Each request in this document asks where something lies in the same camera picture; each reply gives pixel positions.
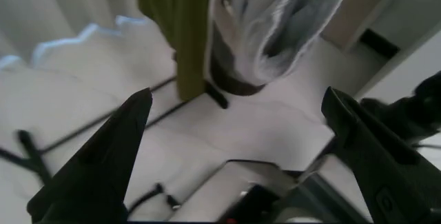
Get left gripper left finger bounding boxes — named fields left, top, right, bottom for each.
left=26, top=88, right=153, bottom=223

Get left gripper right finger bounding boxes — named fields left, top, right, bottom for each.
left=320, top=86, right=441, bottom=224

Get green printed shirt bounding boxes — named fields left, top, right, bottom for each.
left=110, top=0, right=213, bottom=101

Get pale grey shorts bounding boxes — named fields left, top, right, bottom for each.
left=213, top=0, right=356, bottom=84

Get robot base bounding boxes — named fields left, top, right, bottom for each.
left=172, top=160, right=373, bottom=224

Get black clothes rack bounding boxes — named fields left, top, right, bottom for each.
left=0, top=75, right=230, bottom=185

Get white laundry basket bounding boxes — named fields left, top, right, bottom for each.
left=209, top=20, right=266, bottom=96

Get white curtain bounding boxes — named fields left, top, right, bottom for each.
left=0, top=0, right=145, bottom=63

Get black cable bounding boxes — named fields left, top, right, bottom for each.
left=127, top=182, right=182, bottom=215

